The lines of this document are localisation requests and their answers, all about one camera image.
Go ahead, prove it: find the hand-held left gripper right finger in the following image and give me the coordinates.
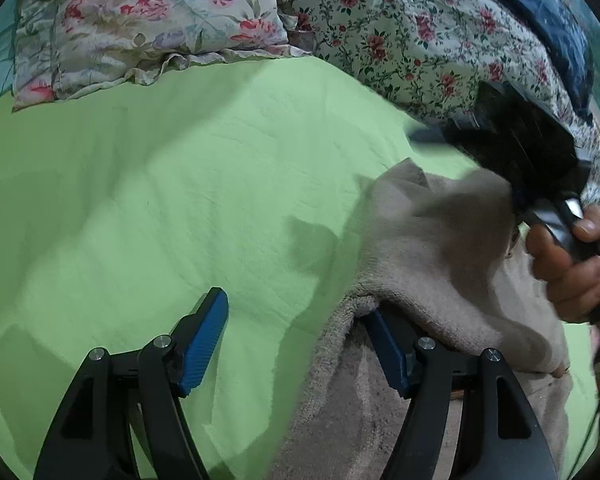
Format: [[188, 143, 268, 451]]
[[362, 307, 561, 480]]

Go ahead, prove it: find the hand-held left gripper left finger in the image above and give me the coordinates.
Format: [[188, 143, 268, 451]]
[[32, 286, 229, 480]]

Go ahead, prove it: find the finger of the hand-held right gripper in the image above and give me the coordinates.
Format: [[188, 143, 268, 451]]
[[409, 126, 456, 148]]

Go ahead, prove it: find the beige knit sweater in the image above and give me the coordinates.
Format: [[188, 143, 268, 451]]
[[275, 157, 577, 480]]

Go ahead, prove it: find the person's right hand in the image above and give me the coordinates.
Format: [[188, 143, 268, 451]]
[[525, 206, 600, 326]]

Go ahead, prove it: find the white floral quilt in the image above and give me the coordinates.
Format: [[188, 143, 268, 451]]
[[265, 0, 600, 207]]

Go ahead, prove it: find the dark blue cloth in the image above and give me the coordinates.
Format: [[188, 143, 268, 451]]
[[445, 0, 597, 121]]

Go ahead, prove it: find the green bed sheet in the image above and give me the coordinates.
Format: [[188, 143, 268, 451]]
[[0, 55, 600, 480]]

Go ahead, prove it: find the ruffled floral pillow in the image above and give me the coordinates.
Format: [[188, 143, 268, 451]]
[[12, 0, 313, 112]]

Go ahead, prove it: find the black cable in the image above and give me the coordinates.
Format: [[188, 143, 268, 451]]
[[569, 407, 600, 480]]

